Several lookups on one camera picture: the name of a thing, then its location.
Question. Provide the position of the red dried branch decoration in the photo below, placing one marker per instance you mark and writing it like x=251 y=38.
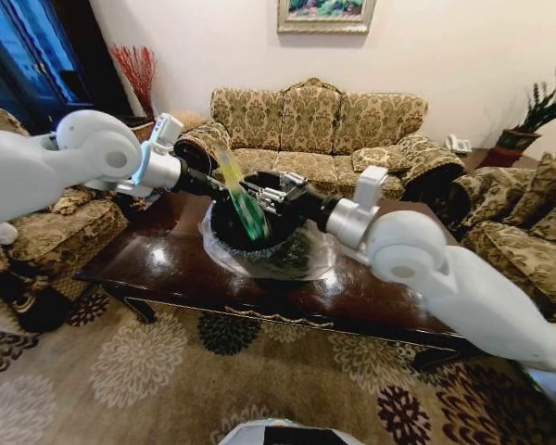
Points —
x=136 y=76

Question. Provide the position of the green potted plant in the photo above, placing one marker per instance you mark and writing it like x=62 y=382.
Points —
x=521 y=139

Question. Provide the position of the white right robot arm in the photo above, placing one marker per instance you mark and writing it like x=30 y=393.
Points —
x=417 y=259

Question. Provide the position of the white desk telephone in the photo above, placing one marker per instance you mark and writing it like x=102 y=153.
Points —
x=458 y=143

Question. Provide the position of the dark glossy wooden coffee table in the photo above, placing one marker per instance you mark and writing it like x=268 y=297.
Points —
x=167 y=264

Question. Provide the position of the floral patterned three-seat sofa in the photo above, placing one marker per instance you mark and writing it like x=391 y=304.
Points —
x=306 y=123

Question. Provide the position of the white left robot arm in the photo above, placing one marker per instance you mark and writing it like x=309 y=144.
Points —
x=88 y=157

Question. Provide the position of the beige floral patterned rug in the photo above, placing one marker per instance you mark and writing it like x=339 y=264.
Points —
x=143 y=366

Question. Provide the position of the white robot front shell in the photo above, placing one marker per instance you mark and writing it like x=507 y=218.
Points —
x=287 y=433

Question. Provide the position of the black round trash bin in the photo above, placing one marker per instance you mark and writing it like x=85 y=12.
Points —
x=229 y=227

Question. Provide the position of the floral patterned armchair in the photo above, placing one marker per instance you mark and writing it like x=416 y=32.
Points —
x=69 y=232
x=519 y=208

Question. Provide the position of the dark wooden side table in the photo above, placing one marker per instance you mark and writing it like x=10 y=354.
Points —
x=496 y=160

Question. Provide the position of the yellow green snack wrapper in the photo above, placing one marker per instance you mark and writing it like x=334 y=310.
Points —
x=246 y=206

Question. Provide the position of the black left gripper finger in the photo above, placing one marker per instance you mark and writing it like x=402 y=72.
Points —
x=226 y=184
x=227 y=195

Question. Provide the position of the clear plastic bin liner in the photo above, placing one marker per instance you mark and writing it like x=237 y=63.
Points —
x=317 y=259

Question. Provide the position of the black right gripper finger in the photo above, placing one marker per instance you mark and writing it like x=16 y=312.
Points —
x=291 y=181
x=271 y=198

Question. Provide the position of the framed landscape painting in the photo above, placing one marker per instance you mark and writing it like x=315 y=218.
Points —
x=326 y=11

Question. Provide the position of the dark cabinet with blue glass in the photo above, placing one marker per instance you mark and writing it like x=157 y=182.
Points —
x=32 y=60

